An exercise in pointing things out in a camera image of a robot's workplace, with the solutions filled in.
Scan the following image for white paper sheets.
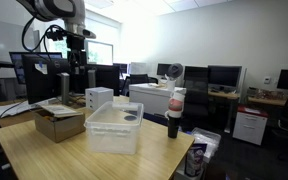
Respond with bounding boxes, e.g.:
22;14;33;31
0;99;38;119

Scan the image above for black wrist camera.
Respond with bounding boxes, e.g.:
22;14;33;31
45;27;67;43

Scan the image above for white sticker note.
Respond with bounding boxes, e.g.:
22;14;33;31
34;62;49;76

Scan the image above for monitor with blue screen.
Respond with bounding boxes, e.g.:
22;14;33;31
9;51;64;85

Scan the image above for clear plastic lidded container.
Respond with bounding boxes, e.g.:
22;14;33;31
83;100;145;156

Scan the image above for brown cardboard box with lid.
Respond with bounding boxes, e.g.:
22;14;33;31
32;104;86;144

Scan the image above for black Dell monitor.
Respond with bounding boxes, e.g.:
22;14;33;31
21;54;71;105

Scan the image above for white upright panel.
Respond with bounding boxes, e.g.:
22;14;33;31
241;67;249;95

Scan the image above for purple snack bag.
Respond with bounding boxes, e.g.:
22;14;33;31
184;143;209;178

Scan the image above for white three-drawer cabinet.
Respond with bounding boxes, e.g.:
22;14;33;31
84;86;115;112

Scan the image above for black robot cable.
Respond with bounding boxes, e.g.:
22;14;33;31
20;16;68;53

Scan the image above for clear plastic storage bin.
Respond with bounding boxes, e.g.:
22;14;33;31
190;127;222;164

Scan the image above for white red-topped filing cabinet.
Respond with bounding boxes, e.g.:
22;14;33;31
232;105;269;147

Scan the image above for large black desk monitor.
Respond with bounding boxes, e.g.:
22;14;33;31
207;65;243;89

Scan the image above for large white storage box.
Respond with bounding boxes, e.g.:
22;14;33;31
128;83;187;116

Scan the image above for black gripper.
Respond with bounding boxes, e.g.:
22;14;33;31
65;34;88;78

